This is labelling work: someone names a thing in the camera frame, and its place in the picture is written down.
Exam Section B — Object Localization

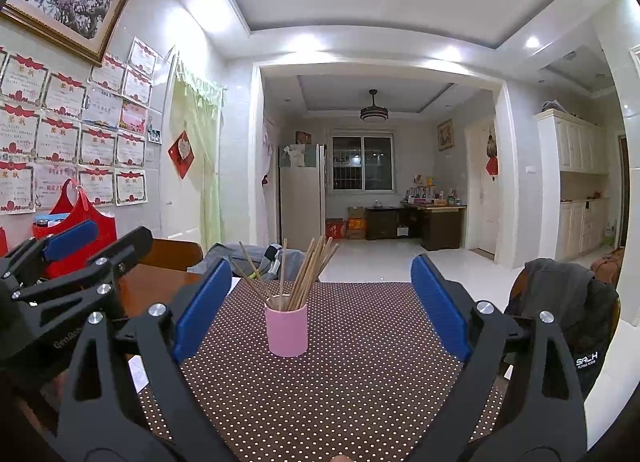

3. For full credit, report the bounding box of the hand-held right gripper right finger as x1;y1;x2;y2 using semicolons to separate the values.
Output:
410;253;591;462

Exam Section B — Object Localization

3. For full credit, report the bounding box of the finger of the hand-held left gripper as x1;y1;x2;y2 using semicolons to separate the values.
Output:
10;226;154;318
0;219;99;293

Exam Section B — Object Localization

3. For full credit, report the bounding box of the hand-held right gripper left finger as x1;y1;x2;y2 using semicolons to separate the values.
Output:
55;258;234;462

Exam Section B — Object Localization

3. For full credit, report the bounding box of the pink cup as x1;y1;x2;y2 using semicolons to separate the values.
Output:
264;295;309;358

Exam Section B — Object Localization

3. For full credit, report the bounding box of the bunch of wooden chopsticks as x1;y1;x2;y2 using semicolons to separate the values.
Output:
238;236;340;312

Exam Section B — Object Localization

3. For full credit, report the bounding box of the red bag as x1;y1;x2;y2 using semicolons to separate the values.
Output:
32;182;117;279

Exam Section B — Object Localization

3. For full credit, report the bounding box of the dark wooden desk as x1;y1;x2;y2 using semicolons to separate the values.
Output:
365;202;468;251

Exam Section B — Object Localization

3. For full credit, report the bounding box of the white door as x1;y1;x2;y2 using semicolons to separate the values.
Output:
465;117;501;256

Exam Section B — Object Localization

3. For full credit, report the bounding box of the clutter of small items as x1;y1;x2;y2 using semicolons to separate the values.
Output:
402;173;463;207

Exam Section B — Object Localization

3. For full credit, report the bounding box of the brown cardboard box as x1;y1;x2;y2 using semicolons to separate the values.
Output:
346;206;368;241

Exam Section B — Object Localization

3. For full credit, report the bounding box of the brown polka dot mat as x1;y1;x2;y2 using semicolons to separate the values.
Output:
135;278;506;462

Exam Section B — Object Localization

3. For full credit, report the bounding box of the pale green curtain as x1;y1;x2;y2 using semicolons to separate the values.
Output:
172;60;224;243

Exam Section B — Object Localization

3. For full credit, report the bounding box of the dark grey jacket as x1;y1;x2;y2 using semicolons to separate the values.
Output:
502;258;621;400

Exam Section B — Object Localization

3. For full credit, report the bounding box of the refrigerator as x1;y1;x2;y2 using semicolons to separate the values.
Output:
279;143;327;243

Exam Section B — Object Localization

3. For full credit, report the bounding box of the red hanging door ornament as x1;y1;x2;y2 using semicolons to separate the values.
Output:
484;135;500;178

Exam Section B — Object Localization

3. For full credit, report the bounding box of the barred window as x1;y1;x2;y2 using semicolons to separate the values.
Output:
331;129;396;192

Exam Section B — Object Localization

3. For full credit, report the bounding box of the brown bag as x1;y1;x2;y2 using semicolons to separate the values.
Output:
590;248;626;288

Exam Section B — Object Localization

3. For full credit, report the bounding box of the white cabinet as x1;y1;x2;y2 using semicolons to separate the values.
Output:
534;109;612;262

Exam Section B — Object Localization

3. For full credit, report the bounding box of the round ceiling lamp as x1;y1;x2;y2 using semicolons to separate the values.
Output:
360;89;389;122

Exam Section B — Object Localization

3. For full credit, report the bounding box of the red diamond wall decoration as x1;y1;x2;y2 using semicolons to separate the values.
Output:
167;130;196;179

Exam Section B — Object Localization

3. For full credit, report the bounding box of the group of wall certificates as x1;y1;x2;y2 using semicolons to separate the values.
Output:
0;37;160;215

